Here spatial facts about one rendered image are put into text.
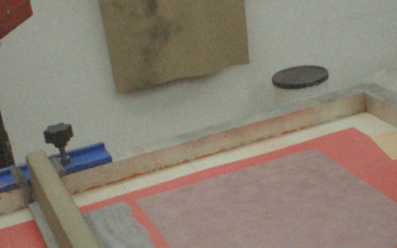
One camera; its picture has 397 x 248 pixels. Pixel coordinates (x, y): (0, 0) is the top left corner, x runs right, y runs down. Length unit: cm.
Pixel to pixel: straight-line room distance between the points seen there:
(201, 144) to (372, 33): 222
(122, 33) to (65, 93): 30
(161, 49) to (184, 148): 177
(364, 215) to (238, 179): 23
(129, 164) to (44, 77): 178
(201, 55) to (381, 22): 79
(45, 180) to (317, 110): 52
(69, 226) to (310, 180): 41
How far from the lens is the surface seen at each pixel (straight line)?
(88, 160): 141
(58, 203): 113
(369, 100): 154
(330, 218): 121
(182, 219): 127
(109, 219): 129
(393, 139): 143
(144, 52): 316
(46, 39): 315
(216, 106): 338
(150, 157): 143
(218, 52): 328
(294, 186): 131
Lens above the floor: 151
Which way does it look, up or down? 20 degrees down
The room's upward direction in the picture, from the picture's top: 9 degrees counter-clockwise
